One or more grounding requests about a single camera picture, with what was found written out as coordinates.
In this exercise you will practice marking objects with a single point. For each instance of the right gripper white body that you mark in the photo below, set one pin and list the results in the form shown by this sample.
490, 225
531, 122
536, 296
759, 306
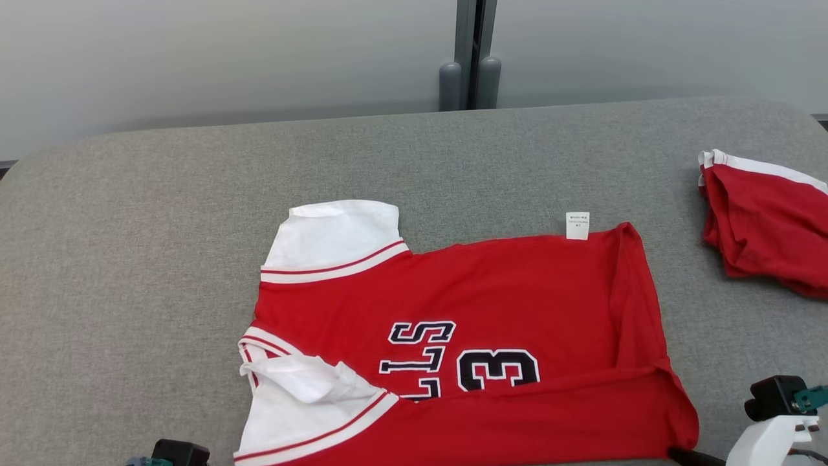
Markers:
770, 443

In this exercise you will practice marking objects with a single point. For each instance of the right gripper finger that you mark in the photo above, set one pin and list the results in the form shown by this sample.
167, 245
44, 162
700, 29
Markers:
695, 458

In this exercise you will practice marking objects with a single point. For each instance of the red white shorts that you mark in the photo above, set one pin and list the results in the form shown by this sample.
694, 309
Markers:
763, 220

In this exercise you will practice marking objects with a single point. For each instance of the red white number jersey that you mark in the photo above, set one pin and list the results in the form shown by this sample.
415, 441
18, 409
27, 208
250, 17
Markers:
517, 298

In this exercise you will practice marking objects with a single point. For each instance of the grey partition foot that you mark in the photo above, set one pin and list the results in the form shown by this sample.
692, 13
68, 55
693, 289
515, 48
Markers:
490, 84
450, 87

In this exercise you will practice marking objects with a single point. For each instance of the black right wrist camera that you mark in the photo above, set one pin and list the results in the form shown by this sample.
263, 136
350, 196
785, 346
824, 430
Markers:
773, 396

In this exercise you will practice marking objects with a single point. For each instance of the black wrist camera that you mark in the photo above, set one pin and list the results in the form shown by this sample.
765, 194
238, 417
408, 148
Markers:
181, 453
773, 396

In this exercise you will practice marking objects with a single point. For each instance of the teal right camera connector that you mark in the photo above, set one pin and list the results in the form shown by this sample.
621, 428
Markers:
814, 398

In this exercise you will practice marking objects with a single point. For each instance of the teal camera connector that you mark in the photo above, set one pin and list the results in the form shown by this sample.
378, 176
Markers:
814, 398
141, 462

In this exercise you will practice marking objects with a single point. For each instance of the grey partition frame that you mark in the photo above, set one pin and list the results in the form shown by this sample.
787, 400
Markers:
475, 32

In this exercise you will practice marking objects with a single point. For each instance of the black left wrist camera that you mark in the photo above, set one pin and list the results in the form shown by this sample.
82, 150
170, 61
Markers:
181, 453

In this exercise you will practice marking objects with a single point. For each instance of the teal left camera connector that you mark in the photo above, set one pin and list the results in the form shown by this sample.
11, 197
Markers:
141, 462

